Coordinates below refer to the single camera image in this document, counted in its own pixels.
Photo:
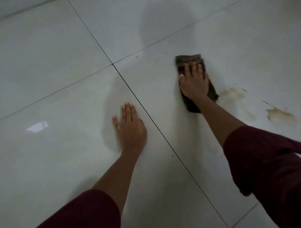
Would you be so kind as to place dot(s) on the person's right hand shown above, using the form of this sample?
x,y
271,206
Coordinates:
x,y
195,85

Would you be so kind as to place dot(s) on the person's left hand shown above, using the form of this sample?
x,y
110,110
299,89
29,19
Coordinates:
x,y
131,133

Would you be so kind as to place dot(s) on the person's right thumb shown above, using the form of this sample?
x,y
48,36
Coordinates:
x,y
181,78

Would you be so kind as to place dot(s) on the person's right middle finger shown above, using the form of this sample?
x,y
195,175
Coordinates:
x,y
194,68

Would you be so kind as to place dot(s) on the person's left middle finger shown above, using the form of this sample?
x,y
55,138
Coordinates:
x,y
128,112

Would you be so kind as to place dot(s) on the person's left little finger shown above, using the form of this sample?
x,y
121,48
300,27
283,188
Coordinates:
x,y
116,123

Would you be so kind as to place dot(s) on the person's left thumb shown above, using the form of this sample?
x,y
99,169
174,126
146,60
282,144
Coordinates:
x,y
140,121

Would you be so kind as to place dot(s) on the person's right little finger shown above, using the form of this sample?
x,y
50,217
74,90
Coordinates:
x,y
206,77

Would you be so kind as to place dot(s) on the dark brown cleaning cloth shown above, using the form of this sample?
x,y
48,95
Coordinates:
x,y
188,60

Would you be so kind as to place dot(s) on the person's right forearm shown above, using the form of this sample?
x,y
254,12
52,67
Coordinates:
x,y
217,117

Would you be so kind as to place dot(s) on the person's left forearm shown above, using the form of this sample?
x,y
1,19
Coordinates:
x,y
117,178

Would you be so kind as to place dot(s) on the brown liquid stain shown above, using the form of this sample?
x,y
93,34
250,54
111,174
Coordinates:
x,y
279,115

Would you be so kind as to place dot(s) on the maroon left sleeve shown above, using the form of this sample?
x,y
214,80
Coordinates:
x,y
87,211

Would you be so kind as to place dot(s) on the maroon sleeve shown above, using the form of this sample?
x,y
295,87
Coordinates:
x,y
87,211
265,164

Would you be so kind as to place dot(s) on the maroon right sleeve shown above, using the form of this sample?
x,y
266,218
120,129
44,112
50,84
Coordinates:
x,y
265,164

